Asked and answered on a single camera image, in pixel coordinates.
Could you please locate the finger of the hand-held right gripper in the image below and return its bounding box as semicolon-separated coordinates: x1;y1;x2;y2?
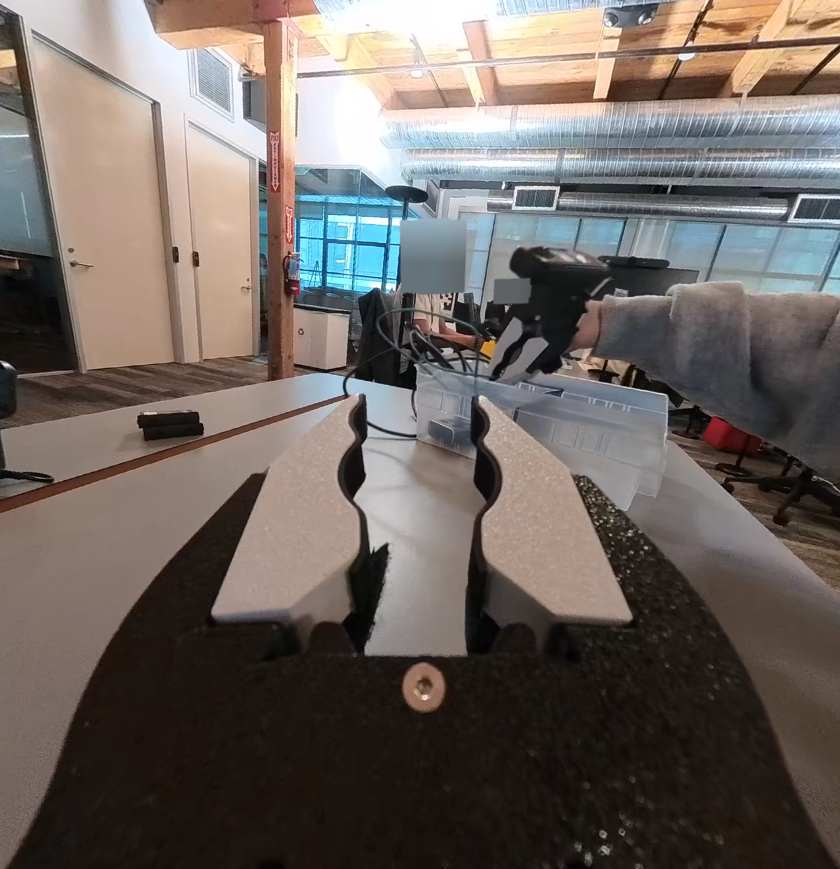
488;319;531;382
507;336;554;384

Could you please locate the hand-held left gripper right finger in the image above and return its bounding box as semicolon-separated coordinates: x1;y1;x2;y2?
465;395;634;654

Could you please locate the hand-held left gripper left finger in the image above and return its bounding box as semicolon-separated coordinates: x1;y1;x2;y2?
211;394;391;654

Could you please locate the black usb cable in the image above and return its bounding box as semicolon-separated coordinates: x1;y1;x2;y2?
343;326;490;440

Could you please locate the clear plastic storage box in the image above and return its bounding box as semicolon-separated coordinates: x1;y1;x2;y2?
414;360;670;511

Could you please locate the teal braided usb cable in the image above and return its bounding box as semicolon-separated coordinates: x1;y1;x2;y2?
374;307;504;382

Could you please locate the person's right forearm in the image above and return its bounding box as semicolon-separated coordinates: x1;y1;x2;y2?
590;282;840;486

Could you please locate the person's right hand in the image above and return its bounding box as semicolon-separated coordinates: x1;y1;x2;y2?
566;297;604;357

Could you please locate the black computer monitor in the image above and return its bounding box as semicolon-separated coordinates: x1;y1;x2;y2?
600;257;701;300

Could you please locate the dark jacket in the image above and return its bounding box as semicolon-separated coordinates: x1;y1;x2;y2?
356;288;421;389

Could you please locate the black floor lamp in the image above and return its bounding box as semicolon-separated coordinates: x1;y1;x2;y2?
385;184;430;221

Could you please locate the white recycling bin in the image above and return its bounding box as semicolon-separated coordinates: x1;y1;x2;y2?
293;304;353;372

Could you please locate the red storage box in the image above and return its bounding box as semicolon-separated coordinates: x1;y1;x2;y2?
703;415;762;458

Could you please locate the black office chair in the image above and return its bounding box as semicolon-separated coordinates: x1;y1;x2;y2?
719;441;840;527

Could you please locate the cream door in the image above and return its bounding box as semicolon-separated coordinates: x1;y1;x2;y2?
184;115;259;362
29;34;178;371

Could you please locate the silver air duct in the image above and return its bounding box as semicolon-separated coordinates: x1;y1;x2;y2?
401;148;840;183
380;95;840;150

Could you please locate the wooden support post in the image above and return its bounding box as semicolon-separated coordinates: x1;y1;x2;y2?
262;20;300;381

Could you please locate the wall vent grille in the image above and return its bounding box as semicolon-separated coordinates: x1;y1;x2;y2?
187;46;237;123

